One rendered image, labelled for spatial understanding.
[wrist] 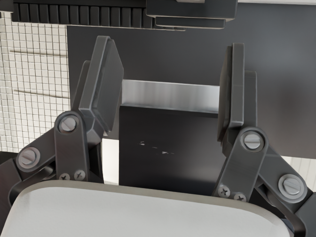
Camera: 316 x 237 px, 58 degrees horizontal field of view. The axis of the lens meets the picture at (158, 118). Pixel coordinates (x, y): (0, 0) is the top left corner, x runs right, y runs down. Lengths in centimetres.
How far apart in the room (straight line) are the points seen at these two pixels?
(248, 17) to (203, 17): 34
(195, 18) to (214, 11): 3
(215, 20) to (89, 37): 43
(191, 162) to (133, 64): 54
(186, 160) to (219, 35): 52
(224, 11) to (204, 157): 23
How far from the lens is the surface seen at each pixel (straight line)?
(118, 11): 62
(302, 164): 285
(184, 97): 23
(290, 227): 26
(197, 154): 23
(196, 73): 73
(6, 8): 60
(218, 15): 40
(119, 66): 15
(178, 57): 73
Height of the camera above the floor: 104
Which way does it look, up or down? 17 degrees up
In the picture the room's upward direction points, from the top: 177 degrees counter-clockwise
